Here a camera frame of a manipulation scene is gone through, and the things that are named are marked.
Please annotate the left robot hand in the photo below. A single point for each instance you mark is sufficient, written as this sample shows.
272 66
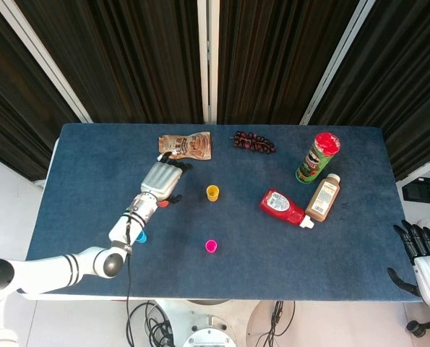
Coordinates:
160 179

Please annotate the orange plastic cup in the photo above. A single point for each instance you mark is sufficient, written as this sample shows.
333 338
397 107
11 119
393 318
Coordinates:
163 204

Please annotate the yellow plastic cup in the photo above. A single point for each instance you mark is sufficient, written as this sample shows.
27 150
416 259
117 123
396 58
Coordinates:
212 194

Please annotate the cyan plastic cup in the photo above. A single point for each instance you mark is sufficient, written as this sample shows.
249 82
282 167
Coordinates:
142 237

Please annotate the pink plastic cup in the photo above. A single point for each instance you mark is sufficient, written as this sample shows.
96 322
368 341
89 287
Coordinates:
211 247

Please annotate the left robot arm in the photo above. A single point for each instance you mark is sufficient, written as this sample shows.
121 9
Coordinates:
55 267

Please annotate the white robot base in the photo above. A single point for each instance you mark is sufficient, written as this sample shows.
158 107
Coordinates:
207 336

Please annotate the brown spout pouch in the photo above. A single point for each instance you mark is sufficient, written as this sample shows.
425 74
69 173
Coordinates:
191 144

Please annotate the black electronic device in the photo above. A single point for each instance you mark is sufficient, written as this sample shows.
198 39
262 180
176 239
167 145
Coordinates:
422 191

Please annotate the dark red grape bunch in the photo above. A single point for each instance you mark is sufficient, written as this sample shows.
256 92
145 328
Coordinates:
252 142

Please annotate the blue velvet tablecloth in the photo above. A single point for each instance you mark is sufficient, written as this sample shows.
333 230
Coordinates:
236 271

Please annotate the red ketchup bottle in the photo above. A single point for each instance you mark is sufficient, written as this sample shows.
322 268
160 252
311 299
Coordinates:
279 204

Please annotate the dark brown pleated curtain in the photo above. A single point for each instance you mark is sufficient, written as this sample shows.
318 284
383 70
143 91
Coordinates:
135 54

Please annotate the brown juice bottle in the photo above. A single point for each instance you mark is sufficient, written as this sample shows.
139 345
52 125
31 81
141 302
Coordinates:
323 199

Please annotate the green Pringles can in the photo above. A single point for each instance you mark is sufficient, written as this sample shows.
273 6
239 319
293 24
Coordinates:
314 162

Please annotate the white upright frame post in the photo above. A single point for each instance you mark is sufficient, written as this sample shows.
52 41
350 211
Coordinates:
203 54

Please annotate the white slanted frame post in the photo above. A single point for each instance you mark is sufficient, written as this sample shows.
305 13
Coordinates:
337 54
40 54

